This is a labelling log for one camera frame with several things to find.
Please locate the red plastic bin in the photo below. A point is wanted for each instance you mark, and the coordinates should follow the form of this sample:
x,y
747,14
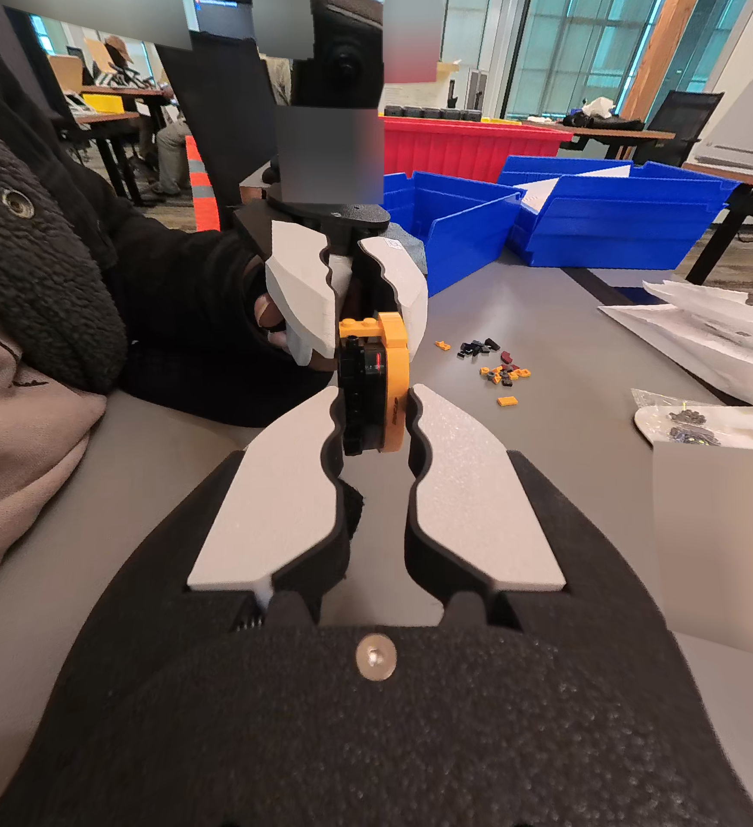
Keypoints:
x,y
467,148

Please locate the person's left forearm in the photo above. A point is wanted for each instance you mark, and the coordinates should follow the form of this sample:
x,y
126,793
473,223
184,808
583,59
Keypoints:
x,y
189,323

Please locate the row of black cases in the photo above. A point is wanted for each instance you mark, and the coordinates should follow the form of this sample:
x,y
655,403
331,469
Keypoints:
x,y
428,113

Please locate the pile of small lego pieces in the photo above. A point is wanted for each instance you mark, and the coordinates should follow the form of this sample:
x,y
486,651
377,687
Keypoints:
x,y
499,368

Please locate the background wooden table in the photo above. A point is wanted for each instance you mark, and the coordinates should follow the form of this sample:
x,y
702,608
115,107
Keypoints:
x,y
609,132

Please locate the black mesh office chair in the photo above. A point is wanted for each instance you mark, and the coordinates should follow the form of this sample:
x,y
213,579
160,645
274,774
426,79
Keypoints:
x,y
680,129

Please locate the person's beige hoodie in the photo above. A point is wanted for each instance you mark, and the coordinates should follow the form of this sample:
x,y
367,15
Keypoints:
x,y
21,452

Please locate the wooden office desk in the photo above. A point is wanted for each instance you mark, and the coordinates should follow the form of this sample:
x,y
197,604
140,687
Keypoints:
x,y
738,176

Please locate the person's black fleece jacket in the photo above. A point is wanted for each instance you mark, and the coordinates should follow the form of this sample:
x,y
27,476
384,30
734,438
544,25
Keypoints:
x,y
27,258

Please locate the white book stand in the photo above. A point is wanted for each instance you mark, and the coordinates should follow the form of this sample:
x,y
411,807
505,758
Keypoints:
x,y
748,423

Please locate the torn white paper bag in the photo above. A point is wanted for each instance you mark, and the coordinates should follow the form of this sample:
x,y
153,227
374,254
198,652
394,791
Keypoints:
x,y
699,297
706,349

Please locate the orange lego car section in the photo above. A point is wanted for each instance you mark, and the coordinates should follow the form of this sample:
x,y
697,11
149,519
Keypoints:
x,y
389,387

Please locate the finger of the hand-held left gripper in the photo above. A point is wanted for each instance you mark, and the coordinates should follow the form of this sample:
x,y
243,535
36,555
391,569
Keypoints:
x,y
299,291
409,297

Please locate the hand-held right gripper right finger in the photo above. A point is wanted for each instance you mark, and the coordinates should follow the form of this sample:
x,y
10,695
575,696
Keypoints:
x,y
480,517

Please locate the white paper sheets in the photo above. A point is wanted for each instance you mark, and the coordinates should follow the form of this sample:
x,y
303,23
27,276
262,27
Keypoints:
x,y
570,184

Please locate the clear bag of dark pieces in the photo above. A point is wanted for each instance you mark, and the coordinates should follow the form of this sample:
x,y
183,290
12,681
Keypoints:
x,y
693,426

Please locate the yellow plastic bin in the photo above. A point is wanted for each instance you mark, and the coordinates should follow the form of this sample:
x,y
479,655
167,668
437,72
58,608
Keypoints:
x,y
102,102

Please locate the orange traffic cone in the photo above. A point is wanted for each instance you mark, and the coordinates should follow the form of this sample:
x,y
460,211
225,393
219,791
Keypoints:
x,y
203,187

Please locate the lego instruction booklet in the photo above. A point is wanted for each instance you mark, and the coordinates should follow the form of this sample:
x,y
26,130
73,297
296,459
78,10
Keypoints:
x,y
751,77

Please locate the black high-back chair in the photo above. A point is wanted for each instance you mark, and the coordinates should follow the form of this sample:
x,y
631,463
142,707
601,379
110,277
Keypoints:
x,y
221,129

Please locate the wooden pillar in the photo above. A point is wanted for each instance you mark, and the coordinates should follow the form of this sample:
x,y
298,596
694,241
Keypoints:
x,y
657,58

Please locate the background wooden desk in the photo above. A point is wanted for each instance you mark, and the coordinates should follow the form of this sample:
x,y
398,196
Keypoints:
x,y
118,119

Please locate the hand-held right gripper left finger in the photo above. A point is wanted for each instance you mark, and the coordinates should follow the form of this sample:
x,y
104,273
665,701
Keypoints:
x,y
273,517

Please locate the person's left hand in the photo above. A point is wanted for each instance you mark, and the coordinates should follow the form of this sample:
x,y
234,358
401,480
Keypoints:
x,y
266,310

